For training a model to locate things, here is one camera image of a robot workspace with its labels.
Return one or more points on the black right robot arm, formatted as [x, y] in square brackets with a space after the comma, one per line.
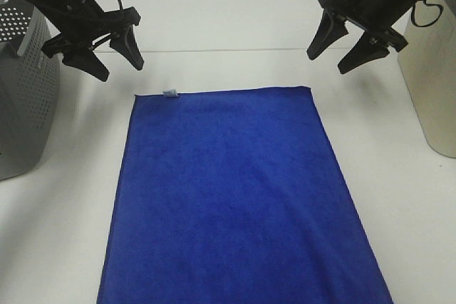
[374, 17]

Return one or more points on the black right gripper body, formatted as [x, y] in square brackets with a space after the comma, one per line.
[371, 15]

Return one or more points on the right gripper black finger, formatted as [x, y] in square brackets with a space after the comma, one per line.
[369, 47]
[330, 29]

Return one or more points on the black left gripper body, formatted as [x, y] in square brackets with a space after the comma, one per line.
[83, 25]

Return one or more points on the grey perforated plastic basket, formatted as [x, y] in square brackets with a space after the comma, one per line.
[29, 87]

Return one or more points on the beige plastic bin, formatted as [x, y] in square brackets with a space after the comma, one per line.
[428, 68]

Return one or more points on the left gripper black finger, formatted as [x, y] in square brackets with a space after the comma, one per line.
[125, 44]
[88, 62]

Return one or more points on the blue microfibre towel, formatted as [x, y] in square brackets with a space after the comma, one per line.
[235, 197]

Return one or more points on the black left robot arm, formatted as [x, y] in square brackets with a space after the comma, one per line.
[84, 25]

